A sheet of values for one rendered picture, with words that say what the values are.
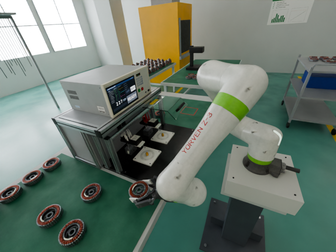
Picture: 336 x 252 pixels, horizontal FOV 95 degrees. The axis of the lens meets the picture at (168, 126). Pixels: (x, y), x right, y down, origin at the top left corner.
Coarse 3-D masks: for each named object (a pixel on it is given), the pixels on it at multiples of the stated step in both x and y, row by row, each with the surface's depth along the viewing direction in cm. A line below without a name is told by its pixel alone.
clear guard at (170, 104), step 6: (156, 96) 128; (162, 96) 127; (168, 96) 126; (174, 96) 125; (150, 102) 119; (156, 102) 118; (162, 102) 117; (168, 102) 116; (174, 102) 116; (180, 102) 119; (150, 108) 111; (156, 108) 110; (162, 108) 109; (168, 108) 108; (174, 108) 111; (174, 114) 108
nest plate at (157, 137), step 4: (156, 132) 134; (160, 132) 133; (164, 132) 133; (168, 132) 132; (172, 132) 132; (156, 136) 129; (160, 136) 129; (164, 136) 128; (168, 136) 128; (152, 140) 127; (156, 140) 125; (160, 140) 124; (164, 140) 124; (168, 140) 123
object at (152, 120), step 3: (141, 120) 130; (150, 120) 124; (153, 120) 124; (156, 120) 124; (141, 123) 128; (144, 123) 126; (147, 123) 125; (150, 123) 123; (153, 123) 122; (156, 123) 125; (159, 123) 127; (147, 126) 132; (153, 126) 123; (156, 126) 124
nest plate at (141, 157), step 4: (144, 148) 118; (148, 148) 117; (152, 148) 117; (140, 152) 114; (144, 152) 114; (148, 152) 114; (152, 152) 113; (156, 152) 113; (160, 152) 114; (136, 156) 111; (140, 156) 111; (144, 156) 110; (148, 156) 110; (152, 156) 110; (156, 156) 110; (136, 160) 108; (140, 160) 108; (144, 160) 107; (148, 160) 107; (152, 160) 107; (148, 164) 104
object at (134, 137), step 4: (132, 136) 108; (136, 136) 108; (140, 136) 108; (120, 140) 111; (124, 140) 109; (128, 140) 108; (132, 140) 105; (136, 140) 104; (140, 140) 108; (132, 144) 107; (136, 144) 105; (140, 144) 107
